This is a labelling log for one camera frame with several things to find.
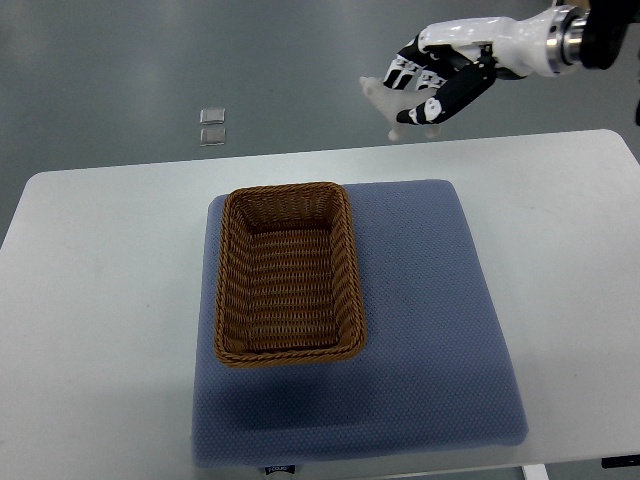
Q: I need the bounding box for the blue-grey fabric mat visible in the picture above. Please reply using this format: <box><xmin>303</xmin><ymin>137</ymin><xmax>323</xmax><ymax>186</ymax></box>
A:
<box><xmin>192</xmin><ymin>180</ymin><xmax>528</xmax><ymax>468</ymax></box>

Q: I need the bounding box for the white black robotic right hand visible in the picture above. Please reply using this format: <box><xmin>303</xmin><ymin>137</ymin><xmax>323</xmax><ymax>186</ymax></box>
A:
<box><xmin>383</xmin><ymin>7</ymin><xmax>561</xmax><ymax>125</ymax></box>

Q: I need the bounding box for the black table control panel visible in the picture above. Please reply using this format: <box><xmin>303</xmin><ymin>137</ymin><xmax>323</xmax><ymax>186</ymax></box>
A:
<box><xmin>601</xmin><ymin>455</ymin><xmax>640</xmax><ymax>469</ymax></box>

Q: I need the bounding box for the white bear figurine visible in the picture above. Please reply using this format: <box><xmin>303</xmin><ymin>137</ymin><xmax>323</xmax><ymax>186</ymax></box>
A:
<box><xmin>359</xmin><ymin>77</ymin><xmax>437</xmax><ymax>142</ymax></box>

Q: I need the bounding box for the brown wicker basket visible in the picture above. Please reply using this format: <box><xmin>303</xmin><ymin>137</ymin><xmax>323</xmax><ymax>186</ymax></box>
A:
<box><xmin>213</xmin><ymin>182</ymin><xmax>367</xmax><ymax>368</ymax></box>

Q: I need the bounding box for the upper metal floor plate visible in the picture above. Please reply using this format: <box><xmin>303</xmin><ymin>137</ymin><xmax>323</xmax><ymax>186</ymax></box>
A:
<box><xmin>199</xmin><ymin>107</ymin><xmax>226</xmax><ymax>125</ymax></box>

